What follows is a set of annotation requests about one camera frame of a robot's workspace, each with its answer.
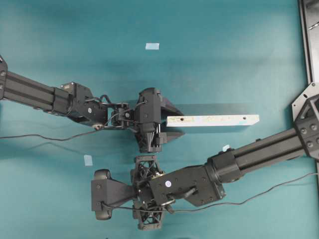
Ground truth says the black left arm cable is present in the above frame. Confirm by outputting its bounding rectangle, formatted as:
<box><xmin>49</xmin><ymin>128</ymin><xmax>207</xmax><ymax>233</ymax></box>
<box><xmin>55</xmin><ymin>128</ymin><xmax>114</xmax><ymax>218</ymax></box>
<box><xmin>0</xmin><ymin>99</ymin><xmax>148</xmax><ymax>142</ymax></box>

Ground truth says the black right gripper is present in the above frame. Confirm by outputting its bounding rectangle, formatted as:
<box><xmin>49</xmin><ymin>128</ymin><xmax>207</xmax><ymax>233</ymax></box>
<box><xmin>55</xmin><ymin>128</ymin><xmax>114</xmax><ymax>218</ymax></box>
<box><xmin>131</xmin><ymin>155</ymin><xmax>164</xmax><ymax>223</ymax></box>

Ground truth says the pale blue tape scrap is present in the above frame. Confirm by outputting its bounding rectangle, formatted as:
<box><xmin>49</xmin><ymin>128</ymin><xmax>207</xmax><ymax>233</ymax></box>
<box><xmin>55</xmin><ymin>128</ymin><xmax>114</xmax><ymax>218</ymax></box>
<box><xmin>222</xmin><ymin>145</ymin><xmax>230</xmax><ymax>152</ymax></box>

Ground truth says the white particle board plank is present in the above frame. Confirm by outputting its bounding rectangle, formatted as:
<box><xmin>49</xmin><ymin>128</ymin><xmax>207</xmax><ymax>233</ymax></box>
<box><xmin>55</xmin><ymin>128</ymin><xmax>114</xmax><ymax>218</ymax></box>
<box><xmin>166</xmin><ymin>115</ymin><xmax>260</xmax><ymax>127</ymax></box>

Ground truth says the pale blue tape piece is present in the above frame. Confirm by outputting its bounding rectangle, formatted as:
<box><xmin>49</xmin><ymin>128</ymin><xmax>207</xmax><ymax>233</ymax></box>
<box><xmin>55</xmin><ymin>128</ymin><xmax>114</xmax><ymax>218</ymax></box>
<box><xmin>145</xmin><ymin>43</ymin><xmax>160</xmax><ymax>50</ymax></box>

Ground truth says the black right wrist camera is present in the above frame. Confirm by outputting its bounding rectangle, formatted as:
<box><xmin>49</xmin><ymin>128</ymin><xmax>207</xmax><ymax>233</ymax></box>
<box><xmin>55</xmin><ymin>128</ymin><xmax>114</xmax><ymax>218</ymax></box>
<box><xmin>91</xmin><ymin>169</ymin><xmax>136</xmax><ymax>220</ymax></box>

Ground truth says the black metal frame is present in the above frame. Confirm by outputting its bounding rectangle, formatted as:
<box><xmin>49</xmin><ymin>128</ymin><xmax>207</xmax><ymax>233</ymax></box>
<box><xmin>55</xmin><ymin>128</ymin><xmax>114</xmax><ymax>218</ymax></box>
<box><xmin>291</xmin><ymin>0</ymin><xmax>319</xmax><ymax>120</ymax></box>

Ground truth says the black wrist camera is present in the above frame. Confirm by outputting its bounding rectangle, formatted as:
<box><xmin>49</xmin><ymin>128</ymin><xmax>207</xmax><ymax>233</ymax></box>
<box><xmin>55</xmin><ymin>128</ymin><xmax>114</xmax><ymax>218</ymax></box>
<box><xmin>91</xmin><ymin>169</ymin><xmax>136</xmax><ymax>220</ymax></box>
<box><xmin>135</xmin><ymin>88</ymin><xmax>161</xmax><ymax>133</ymax></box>

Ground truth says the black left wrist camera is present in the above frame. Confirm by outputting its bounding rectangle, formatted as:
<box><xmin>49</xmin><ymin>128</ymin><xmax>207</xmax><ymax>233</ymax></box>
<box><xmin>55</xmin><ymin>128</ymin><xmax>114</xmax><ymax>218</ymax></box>
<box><xmin>135</xmin><ymin>88</ymin><xmax>161</xmax><ymax>133</ymax></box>

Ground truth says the pale blue tape square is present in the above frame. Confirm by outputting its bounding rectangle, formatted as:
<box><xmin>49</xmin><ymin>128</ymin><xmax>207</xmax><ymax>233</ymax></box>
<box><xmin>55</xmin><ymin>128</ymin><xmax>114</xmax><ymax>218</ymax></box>
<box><xmin>84</xmin><ymin>155</ymin><xmax>93</xmax><ymax>167</ymax></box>

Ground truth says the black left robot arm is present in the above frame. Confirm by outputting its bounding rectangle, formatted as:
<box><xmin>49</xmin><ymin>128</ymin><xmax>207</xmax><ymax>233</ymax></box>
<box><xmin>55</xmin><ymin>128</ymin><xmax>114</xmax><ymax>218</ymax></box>
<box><xmin>0</xmin><ymin>59</ymin><xmax>184</xmax><ymax>153</ymax></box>

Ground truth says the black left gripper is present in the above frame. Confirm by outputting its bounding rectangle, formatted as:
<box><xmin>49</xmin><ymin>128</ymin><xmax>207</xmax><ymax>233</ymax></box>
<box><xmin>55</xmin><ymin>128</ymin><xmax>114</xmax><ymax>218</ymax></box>
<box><xmin>134</xmin><ymin>97</ymin><xmax>185</xmax><ymax>153</ymax></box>

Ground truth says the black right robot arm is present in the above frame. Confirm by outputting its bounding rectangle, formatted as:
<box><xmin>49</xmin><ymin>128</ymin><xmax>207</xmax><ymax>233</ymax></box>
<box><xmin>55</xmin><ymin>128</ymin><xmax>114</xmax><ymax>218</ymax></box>
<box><xmin>131</xmin><ymin>94</ymin><xmax>319</xmax><ymax>230</ymax></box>

